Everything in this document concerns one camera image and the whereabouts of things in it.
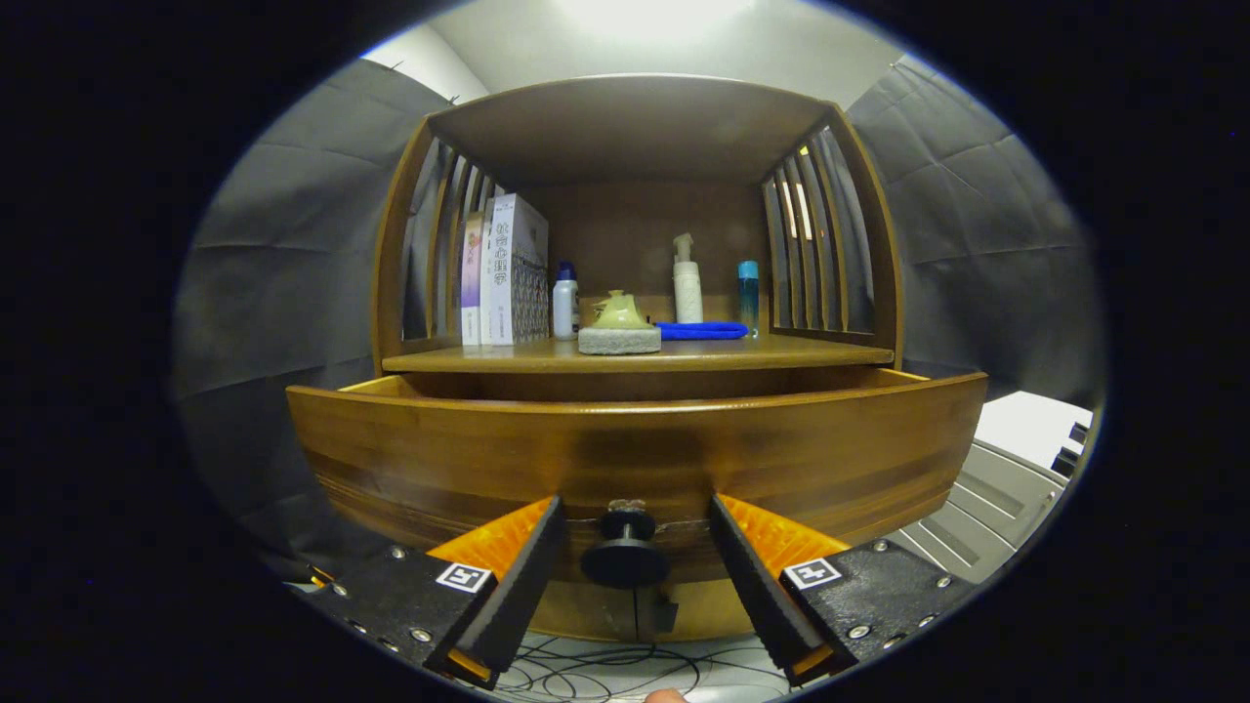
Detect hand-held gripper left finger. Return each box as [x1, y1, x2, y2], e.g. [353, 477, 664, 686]
[298, 494, 566, 690]

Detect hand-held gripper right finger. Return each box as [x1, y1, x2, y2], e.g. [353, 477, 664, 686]
[710, 492, 978, 687]

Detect black drawer knob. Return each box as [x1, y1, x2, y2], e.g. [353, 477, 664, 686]
[580, 499, 672, 590]

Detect green ornament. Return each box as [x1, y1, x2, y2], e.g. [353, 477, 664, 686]
[577, 289, 663, 355]

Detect wooden countertop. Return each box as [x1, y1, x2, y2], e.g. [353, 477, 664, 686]
[381, 332, 896, 375]

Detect brown wooden cabinet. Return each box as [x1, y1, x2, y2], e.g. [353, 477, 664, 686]
[371, 73, 904, 645]

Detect blue folded cloth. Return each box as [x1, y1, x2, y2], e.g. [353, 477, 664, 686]
[654, 321, 750, 342]

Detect white bottle with blue cap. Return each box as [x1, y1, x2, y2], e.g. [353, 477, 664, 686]
[552, 260, 580, 341]

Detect clear blue bottle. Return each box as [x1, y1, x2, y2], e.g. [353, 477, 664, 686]
[737, 260, 761, 339]

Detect white pump bottle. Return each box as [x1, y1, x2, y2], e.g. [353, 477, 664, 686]
[672, 232, 704, 325]

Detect purple book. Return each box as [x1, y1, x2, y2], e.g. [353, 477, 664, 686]
[460, 212, 485, 347]

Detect white patterned book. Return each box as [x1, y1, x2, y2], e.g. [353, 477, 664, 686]
[479, 193, 550, 347]

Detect black floor cables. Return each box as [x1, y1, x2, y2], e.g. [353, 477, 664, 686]
[508, 630, 782, 699]

